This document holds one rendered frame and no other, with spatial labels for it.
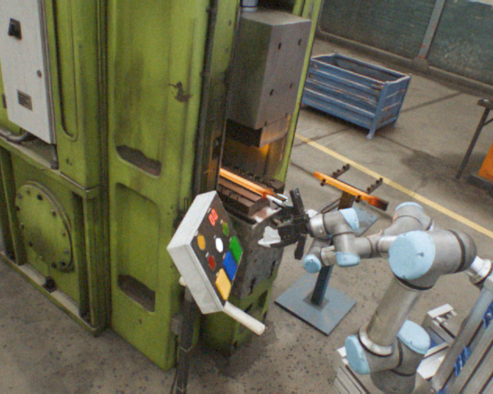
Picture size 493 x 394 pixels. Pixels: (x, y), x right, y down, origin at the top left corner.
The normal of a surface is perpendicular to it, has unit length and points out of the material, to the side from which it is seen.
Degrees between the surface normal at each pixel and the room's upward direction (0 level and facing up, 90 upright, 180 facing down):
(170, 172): 89
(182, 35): 89
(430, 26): 90
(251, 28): 90
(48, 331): 0
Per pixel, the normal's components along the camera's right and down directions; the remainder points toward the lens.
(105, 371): 0.14, -0.84
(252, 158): -0.58, 0.36
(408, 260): -0.92, -0.07
